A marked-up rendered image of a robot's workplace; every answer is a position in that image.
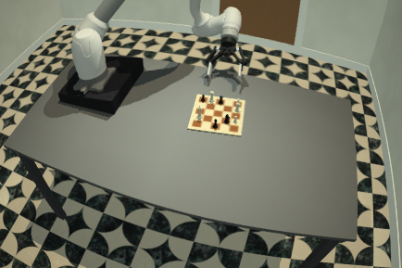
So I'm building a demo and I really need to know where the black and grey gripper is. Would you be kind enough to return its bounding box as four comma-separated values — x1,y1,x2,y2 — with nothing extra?
206,36,247,79

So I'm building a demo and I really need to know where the brown and cream chessboard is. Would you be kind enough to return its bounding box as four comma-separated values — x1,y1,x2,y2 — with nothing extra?
188,95,245,136

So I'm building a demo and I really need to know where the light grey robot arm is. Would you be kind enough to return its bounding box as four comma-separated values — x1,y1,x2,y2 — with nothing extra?
71,0,242,95

